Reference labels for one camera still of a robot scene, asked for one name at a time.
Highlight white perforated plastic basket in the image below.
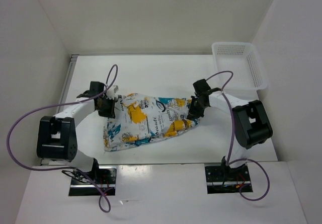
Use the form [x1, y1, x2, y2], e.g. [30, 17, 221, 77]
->
[212, 42, 267, 91]

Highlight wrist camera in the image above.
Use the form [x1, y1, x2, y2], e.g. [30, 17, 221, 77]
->
[193, 79, 221, 97]
[76, 81, 119, 100]

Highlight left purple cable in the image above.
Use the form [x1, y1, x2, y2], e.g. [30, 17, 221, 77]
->
[7, 64, 119, 213]

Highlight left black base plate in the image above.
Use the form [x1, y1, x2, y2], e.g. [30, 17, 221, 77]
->
[65, 165, 117, 197]

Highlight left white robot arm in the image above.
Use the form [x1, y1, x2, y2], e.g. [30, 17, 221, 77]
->
[36, 96, 118, 184]

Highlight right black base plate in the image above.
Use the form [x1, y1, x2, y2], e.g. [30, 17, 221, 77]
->
[204, 164, 253, 194]

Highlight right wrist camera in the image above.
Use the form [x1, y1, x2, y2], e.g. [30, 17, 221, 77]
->
[193, 79, 221, 97]

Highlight white teal yellow patterned shorts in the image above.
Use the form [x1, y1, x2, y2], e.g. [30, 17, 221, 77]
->
[103, 93, 200, 152]

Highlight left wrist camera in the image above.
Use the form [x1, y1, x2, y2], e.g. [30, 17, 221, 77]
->
[76, 81, 119, 100]

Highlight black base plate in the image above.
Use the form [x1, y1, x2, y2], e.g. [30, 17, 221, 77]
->
[65, 165, 117, 197]
[204, 164, 253, 194]

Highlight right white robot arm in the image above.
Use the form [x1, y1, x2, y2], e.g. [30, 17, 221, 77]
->
[188, 92, 273, 180]

